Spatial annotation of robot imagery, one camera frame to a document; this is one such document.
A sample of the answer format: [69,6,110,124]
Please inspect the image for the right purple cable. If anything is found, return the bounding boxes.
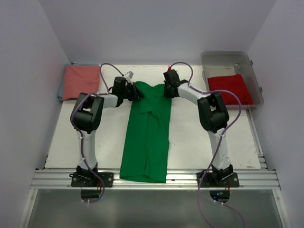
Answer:
[167,62,247,228]

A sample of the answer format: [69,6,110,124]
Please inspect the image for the pink folded shirt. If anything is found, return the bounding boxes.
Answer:
[62,65,101,101]

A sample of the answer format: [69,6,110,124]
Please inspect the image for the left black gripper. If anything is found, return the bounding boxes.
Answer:
[121,82,143,101]

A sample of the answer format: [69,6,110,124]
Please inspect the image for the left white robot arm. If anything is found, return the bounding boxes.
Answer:
[70,72,144,187]

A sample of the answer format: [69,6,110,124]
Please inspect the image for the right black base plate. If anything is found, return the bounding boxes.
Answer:
[196,170,240,188]

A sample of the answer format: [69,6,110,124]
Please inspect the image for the red folded shirt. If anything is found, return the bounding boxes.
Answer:
[208,74,255,105]

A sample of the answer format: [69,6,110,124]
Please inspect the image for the green polo shirt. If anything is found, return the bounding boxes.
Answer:
[120,81,172,183]

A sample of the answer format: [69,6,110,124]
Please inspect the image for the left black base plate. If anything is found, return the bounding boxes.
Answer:
[69,166,114,188]

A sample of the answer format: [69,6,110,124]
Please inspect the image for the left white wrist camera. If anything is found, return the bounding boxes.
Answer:
[124,71,133,80]

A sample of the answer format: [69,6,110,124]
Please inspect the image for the purple cable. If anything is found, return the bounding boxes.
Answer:
[70,63,126,205]
[167,62,247,228]

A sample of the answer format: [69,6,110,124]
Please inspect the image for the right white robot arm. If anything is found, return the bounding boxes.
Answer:
[163,68,233,187]

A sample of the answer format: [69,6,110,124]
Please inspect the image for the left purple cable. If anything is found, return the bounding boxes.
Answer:
[70,63,126,205]

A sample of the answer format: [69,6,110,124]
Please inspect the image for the clear plastic bin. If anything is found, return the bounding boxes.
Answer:
[201,51,264,109]

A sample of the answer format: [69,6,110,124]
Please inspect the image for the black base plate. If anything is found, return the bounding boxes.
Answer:
[69,166,114,188]
[196,170,240,188]

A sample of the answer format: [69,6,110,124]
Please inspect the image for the aluminium mounting rail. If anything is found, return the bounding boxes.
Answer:
[30,169,280,190]

